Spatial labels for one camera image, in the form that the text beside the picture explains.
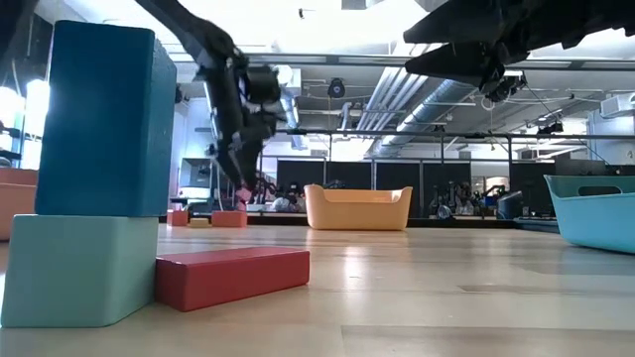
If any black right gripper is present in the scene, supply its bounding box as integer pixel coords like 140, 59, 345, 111
403, 0, 635, 90

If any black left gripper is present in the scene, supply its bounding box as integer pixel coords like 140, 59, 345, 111
194, 48, 290, 193

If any long orange-red block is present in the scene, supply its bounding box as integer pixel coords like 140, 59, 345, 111
210, 209, 249, 229

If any orange-red cube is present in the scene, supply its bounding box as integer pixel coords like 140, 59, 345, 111
166, 209, 191, 228

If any red block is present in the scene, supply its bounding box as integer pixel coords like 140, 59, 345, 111
154, 246, 312, 313

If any dark blue block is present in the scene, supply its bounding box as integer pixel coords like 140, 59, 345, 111
34, 19, 179, 218

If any pale teal block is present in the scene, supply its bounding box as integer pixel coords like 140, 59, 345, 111
0, 213, 160, 329

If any teal plastic bin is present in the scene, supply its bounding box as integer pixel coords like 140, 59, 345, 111
543, 174, 635, 255

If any red equipment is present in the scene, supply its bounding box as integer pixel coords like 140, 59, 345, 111
235, 173, 273, 212

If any person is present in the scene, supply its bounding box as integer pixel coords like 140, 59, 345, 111
272, 190, 309, 214
445, 180, 497, 219

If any grey monitor cart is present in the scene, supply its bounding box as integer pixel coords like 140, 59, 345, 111
179, 157, 237, 215

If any black hanging ceiling device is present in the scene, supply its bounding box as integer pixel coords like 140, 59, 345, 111
483, 73, 528, 104

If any black partition panel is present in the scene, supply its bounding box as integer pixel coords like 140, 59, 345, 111
276, 159, 472, 218

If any round black hanging device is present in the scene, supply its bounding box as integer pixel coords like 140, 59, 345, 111
326, 77, 347, 99

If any yellow plastic bin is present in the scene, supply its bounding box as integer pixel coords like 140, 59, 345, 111
303, 183, 414, 232

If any small black ceiling device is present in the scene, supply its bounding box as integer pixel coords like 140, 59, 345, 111
535, 121, 566, 136

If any white ceiling box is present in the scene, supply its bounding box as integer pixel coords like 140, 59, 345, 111
598, 92, 635, 119

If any orange plastic bin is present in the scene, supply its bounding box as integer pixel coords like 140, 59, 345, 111
0, 167, 40, 243

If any bright window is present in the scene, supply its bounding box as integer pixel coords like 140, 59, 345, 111
0, 78, 51, 170

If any silver ventilation duct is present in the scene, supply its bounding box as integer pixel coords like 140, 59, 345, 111
366, 73, 497, 160

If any black metal rack frame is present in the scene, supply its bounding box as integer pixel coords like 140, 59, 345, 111
194, 127, 635, 219

